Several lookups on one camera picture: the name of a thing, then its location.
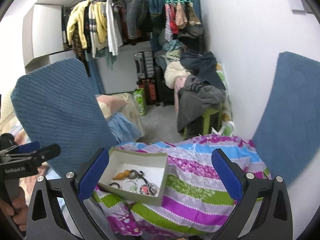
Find orange wooden gourd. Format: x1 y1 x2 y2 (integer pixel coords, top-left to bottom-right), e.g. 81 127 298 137
112 170 131 180

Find pale green cardboard box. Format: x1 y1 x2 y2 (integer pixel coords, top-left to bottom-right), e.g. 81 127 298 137
98 147 168 206

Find patterned round bead bracelet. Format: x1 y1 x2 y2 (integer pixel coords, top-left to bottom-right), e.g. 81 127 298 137
139 182 160 196

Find green woven ball charm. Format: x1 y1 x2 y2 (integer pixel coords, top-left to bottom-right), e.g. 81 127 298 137
121 179 138 193

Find person's left hand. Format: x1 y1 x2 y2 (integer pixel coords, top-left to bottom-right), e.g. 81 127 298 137
1 187 28 232

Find colourful striped floral bedsheet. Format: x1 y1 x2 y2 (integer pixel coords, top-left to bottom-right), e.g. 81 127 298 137
93 134 271 239

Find blue quilted left cushion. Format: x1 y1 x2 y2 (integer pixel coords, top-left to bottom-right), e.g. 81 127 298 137
11 58 117 177

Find blue quilted cushion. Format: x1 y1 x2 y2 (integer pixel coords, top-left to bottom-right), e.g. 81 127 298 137
253 51 319 185
11 58 117 177

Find light blue cloth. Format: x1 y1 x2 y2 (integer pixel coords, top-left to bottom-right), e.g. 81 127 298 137
107 112 142 144

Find green plastic stool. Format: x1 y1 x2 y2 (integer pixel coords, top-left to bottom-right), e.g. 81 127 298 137
183 104 222 140

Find blue quilted right cushion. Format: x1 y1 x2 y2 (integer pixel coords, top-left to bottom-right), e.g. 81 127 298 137
253 51 319 185

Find beige floral pillow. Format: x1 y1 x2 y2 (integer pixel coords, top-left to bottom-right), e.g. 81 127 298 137
96 93 145 140

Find grey fleece blanket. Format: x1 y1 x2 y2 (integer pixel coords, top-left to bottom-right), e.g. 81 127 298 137
177 75 227 133

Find green printed shopping bag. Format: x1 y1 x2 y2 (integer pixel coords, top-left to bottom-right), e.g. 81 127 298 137
133 88 146 116

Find red black box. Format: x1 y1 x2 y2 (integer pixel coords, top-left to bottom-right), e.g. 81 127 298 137
139 79 157 105

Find dark navy garment pile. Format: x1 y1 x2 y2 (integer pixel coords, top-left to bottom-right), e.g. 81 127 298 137
180 51 226 90

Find cream white plush bundle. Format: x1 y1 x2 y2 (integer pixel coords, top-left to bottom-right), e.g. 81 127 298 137
164 61 191 89

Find black grey suitcase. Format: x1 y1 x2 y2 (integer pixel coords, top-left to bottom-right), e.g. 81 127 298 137
134 51 155 80

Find white hanging shirt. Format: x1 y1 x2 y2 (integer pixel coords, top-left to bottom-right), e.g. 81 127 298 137
106 0 123 56

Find yellow hanging jacket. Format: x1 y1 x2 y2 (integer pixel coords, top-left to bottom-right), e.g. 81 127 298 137
66 0 107 50

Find grey hanging fleece jacket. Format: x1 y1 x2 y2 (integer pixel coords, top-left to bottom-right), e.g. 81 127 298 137
121 0 152 40

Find white wall cabinet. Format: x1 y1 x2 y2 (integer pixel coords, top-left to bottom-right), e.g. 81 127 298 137
22 4 75 73

